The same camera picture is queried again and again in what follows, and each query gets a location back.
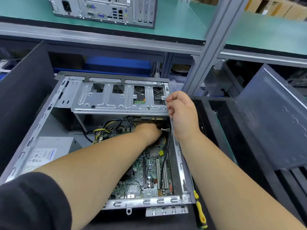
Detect grey side panel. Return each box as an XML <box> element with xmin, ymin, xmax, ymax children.
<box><xmin>235</xmin><ymin>64</ymin><xmax>307</xmax><ymax>172</ymax></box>

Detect stack of cardboard boxes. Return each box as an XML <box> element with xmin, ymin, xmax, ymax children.
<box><xmin>244</xmin><ymin>0</ymin><xmax>307</xmax><ymax>22</ymax></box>

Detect yellow and black wire bundle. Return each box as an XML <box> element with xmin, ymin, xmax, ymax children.
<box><xmin>92</xmin><ymin>118</ymin><xmax>126</xmax><ymax>143</ymax></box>

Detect person's left forearm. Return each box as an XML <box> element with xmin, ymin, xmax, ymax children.
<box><xmin>34</xmin><ymin>132</ymin><xmax>152</xmax><ymax>230</ymax></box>

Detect yellow handled screwdriver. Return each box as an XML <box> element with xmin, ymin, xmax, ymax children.
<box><xmin>193</xmin><ymin>189</ymin><xmax>208</xmax><ymax>229</ymax></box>

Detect person's right forearm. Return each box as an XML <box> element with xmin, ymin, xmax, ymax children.
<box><xmin>177</xmin><ymin>132</ymin><xmax>307</xmax><ymax>230</ymax></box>

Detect person's black left sleeve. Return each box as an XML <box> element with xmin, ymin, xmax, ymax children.
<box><xmin>0</xmin><ymin>171</ymin><xmax>73</xmax><ymax>230</ymax></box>

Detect green motherboard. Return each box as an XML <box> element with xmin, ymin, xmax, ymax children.
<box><xmin>109</xmin><ymin>136</ymin><xmax>174</xmax><ymax>200</ymax></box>

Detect grey computer case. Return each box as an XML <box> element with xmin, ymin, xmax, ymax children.
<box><xmin>0</xmin><ymin>72</ymin><xmax>197</xmax><ymax>218</ymax></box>

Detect silver power supply unit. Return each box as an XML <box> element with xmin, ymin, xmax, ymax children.
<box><xmin>18</xmin><ymin>136</ymin><xmax>75</xmax><ymax>179</ymax></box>

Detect black upright side panel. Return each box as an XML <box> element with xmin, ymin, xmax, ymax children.
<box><xmin>0</xmin><ymin>41</ymin><xmax>59</xmax><ymax>175</ymax></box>

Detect person's right hand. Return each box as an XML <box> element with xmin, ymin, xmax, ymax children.
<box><xmin>165</xmin><ymin>90</ymin><xmax>202</xmax><ymax>144</ymax></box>

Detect silver backed desktop computer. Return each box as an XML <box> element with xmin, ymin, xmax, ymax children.
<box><xmin>48</xmin><ymin>0</ymin><xmax>159</xmax><ymax>30</ymax></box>

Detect aluminium frame post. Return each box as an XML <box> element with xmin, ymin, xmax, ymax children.
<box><xmin>182</xmin><ymin>0</ymin><xmax>251</xmax><ymax>96</ymax></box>

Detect empty black foam tray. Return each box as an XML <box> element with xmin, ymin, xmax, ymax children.
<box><xmin>192</xmin><ymin>96</ymin><xmax>307</xmax><ymax>223</ymax></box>

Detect green upper shelf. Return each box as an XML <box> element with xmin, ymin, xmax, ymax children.
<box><xmin>0</xmin><ymin>0</ymin><xmax>307</xmax><ymax>60</ymax></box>

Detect person's left hand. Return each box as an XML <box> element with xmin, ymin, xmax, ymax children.
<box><xmin>133</xmin><ymin>123</ymin><xmax>164</xmax><ymax>146</ymax></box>

